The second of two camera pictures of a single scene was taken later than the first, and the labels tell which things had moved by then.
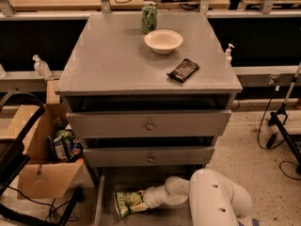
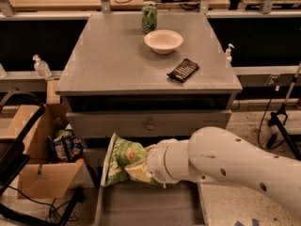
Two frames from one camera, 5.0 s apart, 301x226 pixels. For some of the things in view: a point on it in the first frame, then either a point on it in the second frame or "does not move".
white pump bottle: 229,56 does not move
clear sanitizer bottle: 41,68 does not move
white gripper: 150,197 → 156,164
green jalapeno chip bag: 123,201 → 121,153
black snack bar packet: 183,71 does not move
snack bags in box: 65,146 does not move
